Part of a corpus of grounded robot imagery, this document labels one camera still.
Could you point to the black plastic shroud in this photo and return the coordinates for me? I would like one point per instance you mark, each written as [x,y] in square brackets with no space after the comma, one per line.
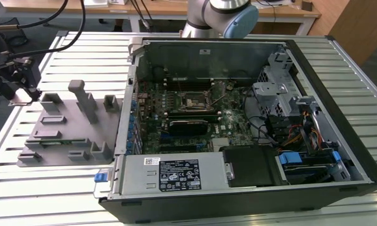
[251,164]

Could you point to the silver disk bay cage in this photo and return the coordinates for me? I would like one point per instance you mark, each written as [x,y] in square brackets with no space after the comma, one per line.
[267,89]

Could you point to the blue bracket clip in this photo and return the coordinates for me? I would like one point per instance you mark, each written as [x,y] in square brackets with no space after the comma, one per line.
[132,118]
[129,144]
[131,127]
[129,135]

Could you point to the green motherboard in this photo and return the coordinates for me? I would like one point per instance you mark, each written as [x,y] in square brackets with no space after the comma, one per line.
[236,117]

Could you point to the CPU socket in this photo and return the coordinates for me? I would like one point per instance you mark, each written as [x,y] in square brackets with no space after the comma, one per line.
[193,101]

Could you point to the plain white box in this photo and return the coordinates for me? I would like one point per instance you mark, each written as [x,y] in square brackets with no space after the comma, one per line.
[96,3]

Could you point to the silver CPU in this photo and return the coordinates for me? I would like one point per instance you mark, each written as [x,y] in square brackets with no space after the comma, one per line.
[19,99]

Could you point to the black disk drive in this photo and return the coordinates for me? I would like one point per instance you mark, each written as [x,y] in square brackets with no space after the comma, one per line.
[304,175]

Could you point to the silver power supply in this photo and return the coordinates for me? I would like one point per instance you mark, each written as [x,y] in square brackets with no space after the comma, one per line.
[135,174]

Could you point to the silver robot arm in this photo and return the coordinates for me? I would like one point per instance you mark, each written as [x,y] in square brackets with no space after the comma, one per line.
[220,14]

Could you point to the green RAM stick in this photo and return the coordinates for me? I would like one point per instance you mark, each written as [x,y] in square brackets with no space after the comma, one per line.
[63,142]

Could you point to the small brown box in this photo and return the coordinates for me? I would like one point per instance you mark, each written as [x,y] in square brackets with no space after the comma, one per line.
[307,5]

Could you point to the blue disk carrier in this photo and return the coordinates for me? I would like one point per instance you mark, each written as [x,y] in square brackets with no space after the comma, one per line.
[289,159]

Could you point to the white box with print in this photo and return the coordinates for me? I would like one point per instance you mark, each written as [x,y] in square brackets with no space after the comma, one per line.
[117,2]

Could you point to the grey parts rack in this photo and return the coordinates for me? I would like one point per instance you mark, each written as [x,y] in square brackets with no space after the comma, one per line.
[72,131]

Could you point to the blue case latch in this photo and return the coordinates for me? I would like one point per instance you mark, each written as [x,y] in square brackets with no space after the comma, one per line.
[101,177]

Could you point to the wooden cabinet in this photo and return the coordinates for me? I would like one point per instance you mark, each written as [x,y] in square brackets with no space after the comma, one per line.
[357,28]

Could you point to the black graphics card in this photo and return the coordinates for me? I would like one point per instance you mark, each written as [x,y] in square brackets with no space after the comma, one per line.
[188,128]

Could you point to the black PC case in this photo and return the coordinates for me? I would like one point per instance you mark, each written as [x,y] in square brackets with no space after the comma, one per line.
[239,207]

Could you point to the blue plastic clip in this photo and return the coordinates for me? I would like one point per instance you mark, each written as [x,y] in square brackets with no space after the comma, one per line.
[335,157]

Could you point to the small silver heatsink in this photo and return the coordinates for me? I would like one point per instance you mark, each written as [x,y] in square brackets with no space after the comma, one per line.
[220,142]

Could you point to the silver disk bay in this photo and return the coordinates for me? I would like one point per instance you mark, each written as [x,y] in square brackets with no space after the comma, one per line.
[343,171]

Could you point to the wooden desk white frame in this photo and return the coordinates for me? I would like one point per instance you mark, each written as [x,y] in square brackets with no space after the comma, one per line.
[35,9]
[301,13]

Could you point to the round coin battery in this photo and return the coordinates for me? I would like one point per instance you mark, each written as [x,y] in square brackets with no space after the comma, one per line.
[229,86]

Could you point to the black mesh bin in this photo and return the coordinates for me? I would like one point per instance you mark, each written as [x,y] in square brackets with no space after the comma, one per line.
[20,38]

